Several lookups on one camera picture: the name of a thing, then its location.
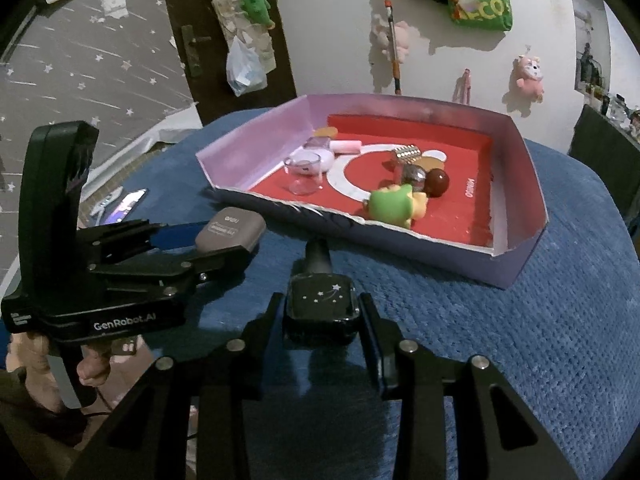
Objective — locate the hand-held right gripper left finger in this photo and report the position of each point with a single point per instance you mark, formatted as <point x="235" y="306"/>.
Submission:
<point x="270" y="345"/>

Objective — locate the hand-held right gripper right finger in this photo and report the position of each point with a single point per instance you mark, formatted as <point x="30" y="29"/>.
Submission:
<point x="372" y="345"/>

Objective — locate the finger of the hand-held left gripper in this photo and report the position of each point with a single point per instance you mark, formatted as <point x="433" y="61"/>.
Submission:
<point x="170" y="235"/>
<point x="215" y="266"/>

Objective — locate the taupe earbud case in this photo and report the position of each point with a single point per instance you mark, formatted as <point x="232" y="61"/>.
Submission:
<point x="227" y="230"/>

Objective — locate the clear glass cup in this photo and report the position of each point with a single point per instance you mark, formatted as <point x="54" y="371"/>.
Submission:
<point x="304" y="172"/>

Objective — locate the green turtle toy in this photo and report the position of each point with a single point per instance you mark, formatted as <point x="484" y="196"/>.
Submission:
<point x="397" y="204"/>

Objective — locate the white pink earbud case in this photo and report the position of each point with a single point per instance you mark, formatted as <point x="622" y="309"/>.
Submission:
<point x="326" y="157"/>

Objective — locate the purple cube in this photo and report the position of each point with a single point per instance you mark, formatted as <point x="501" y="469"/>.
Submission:
<point x="319" y="143"/>

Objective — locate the small tan disc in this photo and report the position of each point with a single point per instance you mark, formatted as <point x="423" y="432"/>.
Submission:
<point x="325" y="132"/>

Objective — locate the silver ball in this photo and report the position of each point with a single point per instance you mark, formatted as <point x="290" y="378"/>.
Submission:
<point x="412" y="175"/>

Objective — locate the brown ball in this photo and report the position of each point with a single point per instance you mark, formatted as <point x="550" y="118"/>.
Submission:
<point x="436" y="181"/>

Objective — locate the pink cylinder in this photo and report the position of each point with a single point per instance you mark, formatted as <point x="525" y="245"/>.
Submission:
<point x="346" y="147"/>

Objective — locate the large tan round soap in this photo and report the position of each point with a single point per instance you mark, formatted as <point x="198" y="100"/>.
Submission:
<point x="431" y="162"/>

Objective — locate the metal bead cube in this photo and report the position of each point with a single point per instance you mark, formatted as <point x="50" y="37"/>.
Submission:
<point x="405" y="155"/>

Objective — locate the pink cardboard box red inside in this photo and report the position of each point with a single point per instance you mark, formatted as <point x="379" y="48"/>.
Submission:
<point x="520" y="200"/>

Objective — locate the person's left forearm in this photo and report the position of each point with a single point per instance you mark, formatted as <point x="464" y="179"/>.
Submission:
<point x="30" y="430"/>

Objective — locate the person's left hand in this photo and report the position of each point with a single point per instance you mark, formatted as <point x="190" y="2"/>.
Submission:
<point x="95" y="367"/>

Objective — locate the smartphone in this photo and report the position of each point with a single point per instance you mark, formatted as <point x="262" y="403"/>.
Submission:
<point x="125" y="205"/>

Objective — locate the white plastic sheet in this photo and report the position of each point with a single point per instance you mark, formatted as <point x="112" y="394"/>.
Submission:
<point x="170" y="127"/>

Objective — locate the clear plastic bag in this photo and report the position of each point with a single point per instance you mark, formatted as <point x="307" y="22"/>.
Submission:
<point x="244" y="70"/>

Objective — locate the dark door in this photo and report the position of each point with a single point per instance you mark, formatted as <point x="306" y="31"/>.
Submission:
<point x="200" y="0"/>

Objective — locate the green plush toy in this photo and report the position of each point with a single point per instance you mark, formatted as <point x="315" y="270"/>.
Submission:
<point x="257" y="5"/>

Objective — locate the pale pink plush toy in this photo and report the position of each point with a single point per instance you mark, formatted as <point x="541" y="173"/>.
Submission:
<point x="404" y="37"/>

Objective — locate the dark green cloth table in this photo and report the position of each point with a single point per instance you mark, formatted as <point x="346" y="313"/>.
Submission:
<point x="600" y="150"/>

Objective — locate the pink pig plush toy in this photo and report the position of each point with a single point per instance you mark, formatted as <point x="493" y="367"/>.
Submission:
<point x="530" y="75"/>

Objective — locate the row of bottles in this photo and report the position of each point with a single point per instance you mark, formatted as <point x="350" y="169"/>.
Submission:
<point x="615" y="105"/>

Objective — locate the tall wall mirror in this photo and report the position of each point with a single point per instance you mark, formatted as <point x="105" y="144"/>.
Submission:
<point x="590" y="60"/>

